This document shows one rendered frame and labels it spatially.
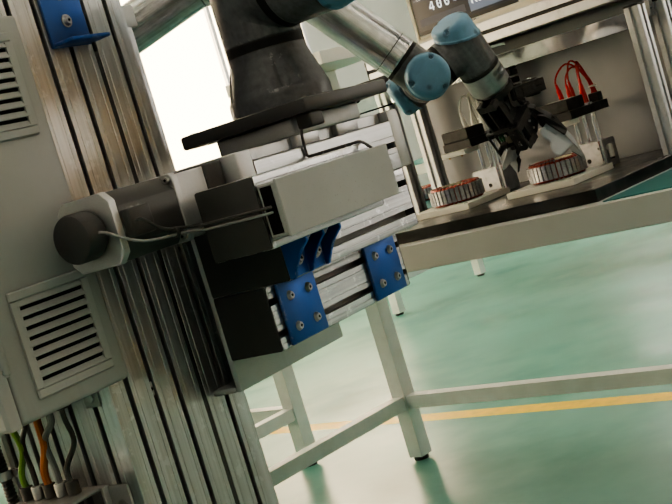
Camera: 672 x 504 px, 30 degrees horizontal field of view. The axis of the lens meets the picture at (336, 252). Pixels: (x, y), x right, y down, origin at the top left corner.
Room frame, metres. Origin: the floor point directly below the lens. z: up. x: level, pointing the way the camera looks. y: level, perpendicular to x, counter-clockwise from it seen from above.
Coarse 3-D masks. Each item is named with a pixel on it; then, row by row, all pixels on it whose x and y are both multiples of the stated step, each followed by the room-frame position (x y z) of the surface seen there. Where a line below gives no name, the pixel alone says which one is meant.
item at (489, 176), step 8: (488, 168) 2.62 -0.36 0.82; (512, 168) 2.62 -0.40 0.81; (480, 176) 2.63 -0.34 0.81; (488, 176) 2.62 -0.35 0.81; (496, 176) 2.60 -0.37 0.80; (504, 176) 2.60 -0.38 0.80; (512, 176) 2.62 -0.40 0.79; (488, 184) 2.62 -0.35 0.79; (496, 184) 2.61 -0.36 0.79; (504, 184) 2.60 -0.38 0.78; (512, 184) 2.61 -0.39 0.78
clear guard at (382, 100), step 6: (492, 48) 2.60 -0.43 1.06; (372, 96) 2.46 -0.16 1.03; (378, 96) 2.44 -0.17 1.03; (384, 96) 2.43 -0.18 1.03; (360, 102) 2.47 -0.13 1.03; (366, 102) 2.46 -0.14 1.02; (372, 102) 2.44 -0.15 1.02; (378, 102) 2.43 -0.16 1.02; (384, 102) 2.41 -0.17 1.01; (390, 102) 2.40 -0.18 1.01; (360, 108) 2.46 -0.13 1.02; (366, 108) 2.45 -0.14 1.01; (372, 108) 2.43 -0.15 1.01; (378, 108) 2.42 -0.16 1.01; (360, 114) 2.46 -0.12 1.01
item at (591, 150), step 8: (584, 144) 2.45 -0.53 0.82; (592, 144) 2.44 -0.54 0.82; (584, 152) 2.46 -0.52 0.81; (592, 152) 2.45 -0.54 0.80; (600, 152) 2.43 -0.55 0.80; (608, 152) 2.44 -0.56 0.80; (616, 152) 2.46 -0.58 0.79; (592, 160) 2.45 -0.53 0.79; (600, 160) 2.44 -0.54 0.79; (608, 160) 2.43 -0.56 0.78; (616, 160) 2.45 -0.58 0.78
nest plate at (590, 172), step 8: (592, 168) 2.35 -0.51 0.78; (600, 168) 2.33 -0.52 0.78; (608, 168) 2.35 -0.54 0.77; (576, 176) 2.28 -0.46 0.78; (584, 176) 2.29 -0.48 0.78; (592, 176) 2.31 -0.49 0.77; (544, 184) 2.32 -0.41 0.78; (552, 184) 2.29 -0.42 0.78; (560, 184) 2.28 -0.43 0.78; (568, 184) 2.27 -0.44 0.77; (512, 192) 2.36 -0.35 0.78; (520, 192) 2.34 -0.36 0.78; (528, 192) 2.33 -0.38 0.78; (536, 192) 2.32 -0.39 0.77
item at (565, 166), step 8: (544, 160) 2.41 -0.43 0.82; (552, 160) 2.40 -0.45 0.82; (560, 160) 2.32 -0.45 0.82; (568, 160) 2.31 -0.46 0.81; (576, 160) 2.32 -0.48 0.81; (584, 160) 2.34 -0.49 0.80; (528, 168) 2.37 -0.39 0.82; (536, 168) 2.33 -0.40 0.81; (544, 168) 2.32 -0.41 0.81; (552, 168) 2.31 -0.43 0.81; (560, 168) 2.31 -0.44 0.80; (568, 168) 2.31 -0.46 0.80; (576, 168) 2.32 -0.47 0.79; (584, 168) 2.33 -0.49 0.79; (528, 176) 2.36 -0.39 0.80; (536, 176) 2.33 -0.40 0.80; (544, 176) 2.32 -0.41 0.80; (552, 176) 2.32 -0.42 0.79; (560, 176) 2.31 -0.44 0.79; (568, 176) 2.32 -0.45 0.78; (536, 184) 2.35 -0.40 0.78
